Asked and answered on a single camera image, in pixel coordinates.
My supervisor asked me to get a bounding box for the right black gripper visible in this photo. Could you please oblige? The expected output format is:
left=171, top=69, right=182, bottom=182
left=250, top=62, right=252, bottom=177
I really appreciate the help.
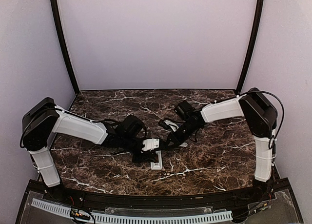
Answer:
left=164, top=121, right=199, bottom=149

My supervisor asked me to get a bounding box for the white remote control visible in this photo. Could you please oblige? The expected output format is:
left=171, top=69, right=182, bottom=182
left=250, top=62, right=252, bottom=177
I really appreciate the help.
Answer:
left=150, top=151, right=163, bottom=171

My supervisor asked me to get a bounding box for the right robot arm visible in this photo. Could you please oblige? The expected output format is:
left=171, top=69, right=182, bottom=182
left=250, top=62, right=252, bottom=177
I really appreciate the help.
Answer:
left=160, top=88, right=283, bottom=183

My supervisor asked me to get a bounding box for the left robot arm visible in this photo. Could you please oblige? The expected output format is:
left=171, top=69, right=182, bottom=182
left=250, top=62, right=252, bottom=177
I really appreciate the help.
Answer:
left=19, top=97, right=161, bottom=203

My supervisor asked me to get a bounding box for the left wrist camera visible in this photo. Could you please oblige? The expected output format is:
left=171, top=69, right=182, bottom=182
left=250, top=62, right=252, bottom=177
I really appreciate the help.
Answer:
left=142, top=138, right=160, bottom=152

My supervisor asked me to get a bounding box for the white slotted cable duct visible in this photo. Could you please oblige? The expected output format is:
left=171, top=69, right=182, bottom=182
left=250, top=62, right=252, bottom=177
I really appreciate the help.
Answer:
left=31, top=198, right=233, bottom=224

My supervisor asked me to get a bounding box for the black front rail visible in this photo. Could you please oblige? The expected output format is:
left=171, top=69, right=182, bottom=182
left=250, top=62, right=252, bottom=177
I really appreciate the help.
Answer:
left=65, top=188, right=254, bottom=209

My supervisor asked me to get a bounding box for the right black frame post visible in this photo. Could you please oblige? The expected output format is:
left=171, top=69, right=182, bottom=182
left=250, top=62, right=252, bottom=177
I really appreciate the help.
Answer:
left=235, top=0, right=264, bottom=95

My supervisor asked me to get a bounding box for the black frame post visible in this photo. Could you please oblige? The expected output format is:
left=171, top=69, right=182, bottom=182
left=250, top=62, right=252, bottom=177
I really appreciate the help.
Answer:
left=235, top=0, right=264, bottom=95
left=50, top=0, right=80, bottom=95

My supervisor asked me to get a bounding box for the left black frame post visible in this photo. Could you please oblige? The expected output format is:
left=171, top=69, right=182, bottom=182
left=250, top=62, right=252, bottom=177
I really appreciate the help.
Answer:
left=50, top=0, right=80, bottom=95

